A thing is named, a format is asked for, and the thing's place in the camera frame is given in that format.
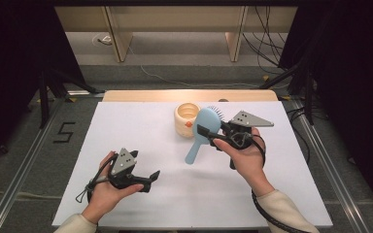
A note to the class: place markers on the light wooden desk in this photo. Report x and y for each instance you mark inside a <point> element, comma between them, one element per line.
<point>119,42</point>

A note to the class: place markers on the light blue hairbrush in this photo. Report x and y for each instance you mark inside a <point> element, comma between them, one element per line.
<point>209,121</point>

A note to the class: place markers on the black curtain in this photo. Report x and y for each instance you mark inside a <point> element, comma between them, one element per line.
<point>13,64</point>
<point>353,81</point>

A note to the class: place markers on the person's right hand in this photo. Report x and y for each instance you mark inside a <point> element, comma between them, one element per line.
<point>249,165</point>

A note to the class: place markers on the black tripod stand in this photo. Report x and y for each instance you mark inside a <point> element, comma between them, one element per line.
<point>44,97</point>
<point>309,97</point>

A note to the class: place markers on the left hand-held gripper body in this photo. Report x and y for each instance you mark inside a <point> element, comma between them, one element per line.
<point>124,163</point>

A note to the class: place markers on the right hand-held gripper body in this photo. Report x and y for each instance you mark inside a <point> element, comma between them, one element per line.
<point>249,119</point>

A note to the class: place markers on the cream ribbed cup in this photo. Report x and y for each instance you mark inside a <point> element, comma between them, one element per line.
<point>183,126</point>

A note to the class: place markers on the person's left hand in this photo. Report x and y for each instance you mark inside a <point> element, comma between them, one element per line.
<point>105,197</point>

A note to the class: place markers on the aluminium floor rail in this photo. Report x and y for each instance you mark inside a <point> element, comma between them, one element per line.
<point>333,174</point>
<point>22,174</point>

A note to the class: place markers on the white foam board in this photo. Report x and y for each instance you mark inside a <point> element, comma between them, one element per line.
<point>175,204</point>

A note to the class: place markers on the round floor outlet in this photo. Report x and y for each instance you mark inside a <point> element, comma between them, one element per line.
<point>102,39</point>

